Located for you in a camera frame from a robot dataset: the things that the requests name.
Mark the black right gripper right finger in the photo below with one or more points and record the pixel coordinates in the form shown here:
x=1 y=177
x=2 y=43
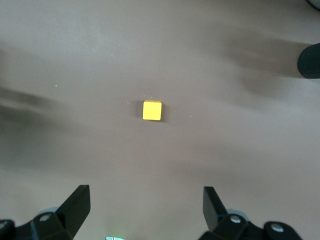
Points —
x=213 y=212

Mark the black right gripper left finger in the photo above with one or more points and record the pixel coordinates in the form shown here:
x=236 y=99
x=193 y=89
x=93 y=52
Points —
x=72 y=212

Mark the brown table cover sheet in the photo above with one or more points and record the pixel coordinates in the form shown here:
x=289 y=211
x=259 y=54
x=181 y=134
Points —
x=125 y=162

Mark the yellow cube block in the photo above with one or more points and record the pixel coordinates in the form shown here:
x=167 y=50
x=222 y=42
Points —
x=152 y=111

